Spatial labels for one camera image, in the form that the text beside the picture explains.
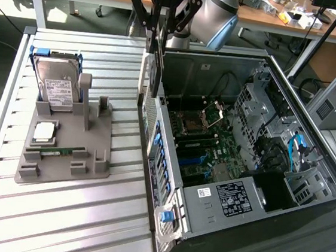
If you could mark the grey plastic parts rack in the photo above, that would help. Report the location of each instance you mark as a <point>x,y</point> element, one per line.
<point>52,169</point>

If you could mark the green Dell motherboard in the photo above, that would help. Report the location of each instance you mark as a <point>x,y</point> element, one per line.
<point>233,160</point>

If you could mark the black stand pole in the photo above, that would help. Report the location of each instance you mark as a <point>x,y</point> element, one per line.
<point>321,42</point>

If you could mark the thin metal locking lever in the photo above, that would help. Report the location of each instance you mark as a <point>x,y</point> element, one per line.
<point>182,105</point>

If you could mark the blue expansion slot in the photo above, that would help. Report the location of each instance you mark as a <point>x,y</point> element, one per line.
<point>196,160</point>

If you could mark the grey power supply unit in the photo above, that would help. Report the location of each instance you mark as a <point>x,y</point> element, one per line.
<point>201,213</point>

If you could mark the black graphics card metal bracket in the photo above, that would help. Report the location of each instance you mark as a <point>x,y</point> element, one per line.
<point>157,70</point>

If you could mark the green RAM stick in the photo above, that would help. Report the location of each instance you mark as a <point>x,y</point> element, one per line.
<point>63,151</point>

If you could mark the yellow white small box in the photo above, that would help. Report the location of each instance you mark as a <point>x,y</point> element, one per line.
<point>290,18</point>

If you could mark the black plastic shroud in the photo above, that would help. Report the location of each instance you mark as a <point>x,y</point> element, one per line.
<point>272,191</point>

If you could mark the silver chipset heatsink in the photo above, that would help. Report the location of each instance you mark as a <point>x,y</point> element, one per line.
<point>221,173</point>

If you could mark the long black expansion slot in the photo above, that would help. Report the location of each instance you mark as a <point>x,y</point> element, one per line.
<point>197,146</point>
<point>195,139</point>

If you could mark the silver hard disk drive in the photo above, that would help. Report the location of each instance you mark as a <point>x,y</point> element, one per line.
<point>50,89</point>

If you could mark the metal socket cover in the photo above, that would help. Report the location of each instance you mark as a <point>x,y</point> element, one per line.
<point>214,114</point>

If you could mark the grey metal disk bay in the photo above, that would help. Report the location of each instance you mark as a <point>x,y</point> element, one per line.
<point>302,191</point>

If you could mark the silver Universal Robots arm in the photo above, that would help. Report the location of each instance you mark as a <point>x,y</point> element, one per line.
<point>216,13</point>

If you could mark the open black PC case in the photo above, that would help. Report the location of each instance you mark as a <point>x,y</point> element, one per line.
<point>151,109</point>

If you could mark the perforated metal drive cage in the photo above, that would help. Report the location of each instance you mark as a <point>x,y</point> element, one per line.
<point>248,107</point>

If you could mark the blue case latch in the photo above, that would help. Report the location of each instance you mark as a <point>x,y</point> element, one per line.
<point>167,216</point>

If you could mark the CPU socket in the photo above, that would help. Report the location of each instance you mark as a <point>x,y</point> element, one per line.
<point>193,124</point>

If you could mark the silver CPU chip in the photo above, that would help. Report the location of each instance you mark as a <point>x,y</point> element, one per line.
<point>44,132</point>

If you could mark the black caster wheel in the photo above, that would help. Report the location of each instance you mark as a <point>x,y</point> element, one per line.
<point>99,11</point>

